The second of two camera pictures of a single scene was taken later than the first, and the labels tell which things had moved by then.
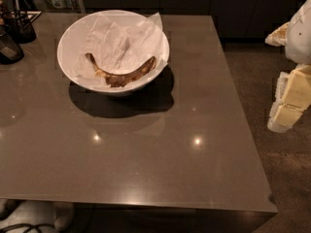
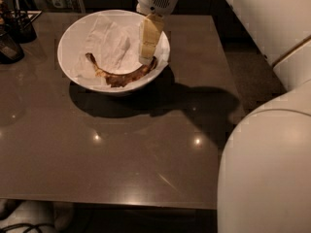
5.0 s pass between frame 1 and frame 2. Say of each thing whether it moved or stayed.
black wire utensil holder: stayed
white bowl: stayed
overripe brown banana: stayed
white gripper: moved
